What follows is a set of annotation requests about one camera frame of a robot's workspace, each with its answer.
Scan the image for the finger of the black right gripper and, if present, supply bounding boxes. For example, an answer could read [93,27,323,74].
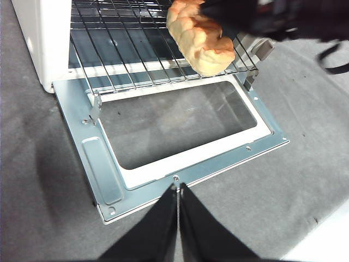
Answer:
[200,0,260,39]

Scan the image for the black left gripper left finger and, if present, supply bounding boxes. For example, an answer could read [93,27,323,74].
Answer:
[99,183,179,260]

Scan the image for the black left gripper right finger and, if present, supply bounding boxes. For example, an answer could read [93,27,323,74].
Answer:
[179,182,260,260]

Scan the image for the golden bread loaf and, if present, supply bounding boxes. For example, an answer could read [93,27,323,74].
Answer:
[165,0,236,77]

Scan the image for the oven door with beige handle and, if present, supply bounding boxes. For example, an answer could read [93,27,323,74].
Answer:
[51,73,290,225]

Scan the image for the white Toshiba toaster oven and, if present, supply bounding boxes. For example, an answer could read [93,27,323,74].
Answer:
[10,0,275,95]

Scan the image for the black cable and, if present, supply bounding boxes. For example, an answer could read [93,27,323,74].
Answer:
[317,40,349,75]

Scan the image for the metal wire oven rack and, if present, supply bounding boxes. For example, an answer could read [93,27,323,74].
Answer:
[69,0,259,95]

